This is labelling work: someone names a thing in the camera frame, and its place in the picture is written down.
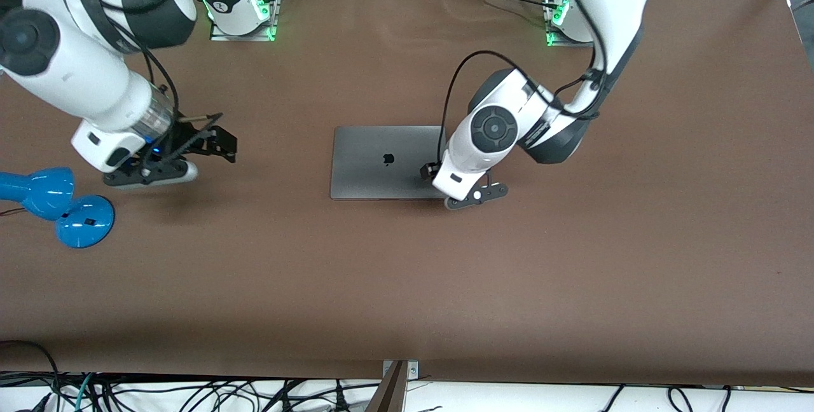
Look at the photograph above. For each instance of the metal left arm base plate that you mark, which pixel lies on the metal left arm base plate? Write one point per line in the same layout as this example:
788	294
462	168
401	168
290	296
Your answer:
551	40

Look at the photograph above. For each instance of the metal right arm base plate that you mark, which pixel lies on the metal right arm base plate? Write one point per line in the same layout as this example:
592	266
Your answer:
245	37

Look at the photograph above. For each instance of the brown table cover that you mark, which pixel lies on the brown table cover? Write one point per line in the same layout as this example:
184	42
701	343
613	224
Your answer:
509	272

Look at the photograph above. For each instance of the blue desk lamp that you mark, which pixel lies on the blue desk lamp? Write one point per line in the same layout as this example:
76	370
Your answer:
76	221

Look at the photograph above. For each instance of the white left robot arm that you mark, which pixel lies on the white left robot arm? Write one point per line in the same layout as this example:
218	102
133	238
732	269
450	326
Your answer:
610	18

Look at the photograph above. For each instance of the silver grey laptop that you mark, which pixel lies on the silver grey laptop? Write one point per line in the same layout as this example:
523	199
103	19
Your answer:
369	164

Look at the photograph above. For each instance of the metal table edge bracket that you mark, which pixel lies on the metal table edge bracket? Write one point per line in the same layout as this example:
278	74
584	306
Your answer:
413	370

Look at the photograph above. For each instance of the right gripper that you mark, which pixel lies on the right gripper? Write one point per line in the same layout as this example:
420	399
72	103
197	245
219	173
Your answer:
191	142

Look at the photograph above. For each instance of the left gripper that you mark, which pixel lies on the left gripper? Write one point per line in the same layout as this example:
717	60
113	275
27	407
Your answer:
427	172

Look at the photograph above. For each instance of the grey support beam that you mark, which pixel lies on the grey support beam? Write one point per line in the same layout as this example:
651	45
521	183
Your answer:
389	396

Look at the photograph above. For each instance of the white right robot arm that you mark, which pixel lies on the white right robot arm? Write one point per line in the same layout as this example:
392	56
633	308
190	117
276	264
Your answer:
76	75

